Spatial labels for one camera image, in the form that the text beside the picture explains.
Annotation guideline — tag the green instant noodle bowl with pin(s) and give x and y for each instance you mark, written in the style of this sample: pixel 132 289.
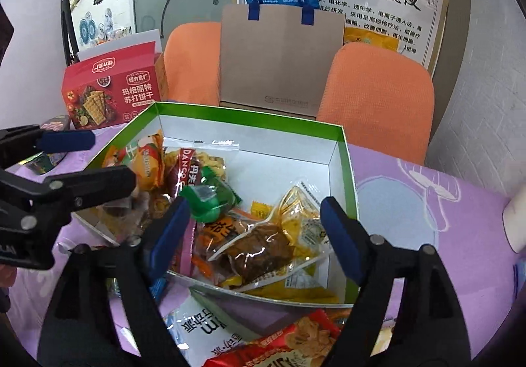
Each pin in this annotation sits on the green instant noodle bowl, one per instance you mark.
pixel 55 122

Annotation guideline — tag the red snack packet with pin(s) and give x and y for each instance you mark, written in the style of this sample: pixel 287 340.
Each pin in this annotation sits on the red snack packet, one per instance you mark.
pixel 287 342

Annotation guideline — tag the green and white box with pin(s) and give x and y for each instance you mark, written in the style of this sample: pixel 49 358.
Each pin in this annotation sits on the green and white box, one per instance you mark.
pixel 254 122

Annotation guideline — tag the clear cookie packet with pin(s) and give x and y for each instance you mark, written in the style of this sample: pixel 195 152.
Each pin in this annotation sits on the clear cookie packet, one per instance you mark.
pixel 205 161

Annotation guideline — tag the wall poster with large characters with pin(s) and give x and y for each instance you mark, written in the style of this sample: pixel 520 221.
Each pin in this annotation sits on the wall poster with large characters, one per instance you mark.
pixel 390 5

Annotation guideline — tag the orange chip packet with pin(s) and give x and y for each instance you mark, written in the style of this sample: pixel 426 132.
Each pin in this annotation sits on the orange chip packet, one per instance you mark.
pixel 146 163

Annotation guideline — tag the yellow packet with white label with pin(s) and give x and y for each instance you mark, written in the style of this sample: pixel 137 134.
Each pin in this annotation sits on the yellow packet with white label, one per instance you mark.
pixel 296 215

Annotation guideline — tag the yellow snack packet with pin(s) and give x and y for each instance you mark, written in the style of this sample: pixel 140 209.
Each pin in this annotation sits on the yellow snack packet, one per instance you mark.
pixel 296 292

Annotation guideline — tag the small green packet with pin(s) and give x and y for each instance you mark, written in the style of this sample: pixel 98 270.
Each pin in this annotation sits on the small green packet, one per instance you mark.
pixel 209 202

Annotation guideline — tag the brown paper bag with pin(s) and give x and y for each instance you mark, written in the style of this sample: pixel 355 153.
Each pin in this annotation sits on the brown paper bag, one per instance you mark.
pixel 279 63

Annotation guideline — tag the pink-edged clear snack packet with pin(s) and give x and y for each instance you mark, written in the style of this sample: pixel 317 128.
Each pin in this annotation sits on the pink-edged clear snack packet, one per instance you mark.
pixel 187 248

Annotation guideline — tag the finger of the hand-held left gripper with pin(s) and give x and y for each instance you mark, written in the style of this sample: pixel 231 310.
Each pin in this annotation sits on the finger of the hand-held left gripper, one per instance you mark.
pixel 68 141
pixel 102 182

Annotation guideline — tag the blue wall decor plates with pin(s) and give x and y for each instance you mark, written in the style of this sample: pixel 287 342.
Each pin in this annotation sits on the blue wall decor plates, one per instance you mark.
pixel 88 28

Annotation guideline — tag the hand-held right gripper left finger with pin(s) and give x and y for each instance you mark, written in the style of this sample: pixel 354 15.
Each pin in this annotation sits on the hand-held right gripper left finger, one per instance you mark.
pixel 170 231

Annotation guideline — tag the orange chair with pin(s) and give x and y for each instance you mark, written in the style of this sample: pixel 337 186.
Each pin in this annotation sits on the orange chair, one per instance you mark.
pixel 378 104
pixel 193 63

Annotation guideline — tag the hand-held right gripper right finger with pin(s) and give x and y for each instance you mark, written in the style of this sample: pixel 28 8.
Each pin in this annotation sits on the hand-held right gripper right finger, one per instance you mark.
pixel 341 235

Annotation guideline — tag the white snack packet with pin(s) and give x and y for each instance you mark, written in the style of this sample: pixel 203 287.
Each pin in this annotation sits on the white snack packet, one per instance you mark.
pixel 197 326

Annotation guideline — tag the red cracker box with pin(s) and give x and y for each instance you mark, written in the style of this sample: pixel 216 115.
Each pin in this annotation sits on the red cracker box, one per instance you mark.
pixel 111 96

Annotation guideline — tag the clear packet of brown snack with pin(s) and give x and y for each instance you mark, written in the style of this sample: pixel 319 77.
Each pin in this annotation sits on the clear packet of brown snack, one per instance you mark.
pixel 259 256

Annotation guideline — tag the clear packet with orange label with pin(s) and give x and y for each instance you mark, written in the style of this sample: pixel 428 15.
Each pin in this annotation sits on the clear packet with orange label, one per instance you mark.
pixel 222 231

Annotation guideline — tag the white kettle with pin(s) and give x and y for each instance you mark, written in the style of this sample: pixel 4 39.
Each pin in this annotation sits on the white kettle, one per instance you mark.
pixel 517 223

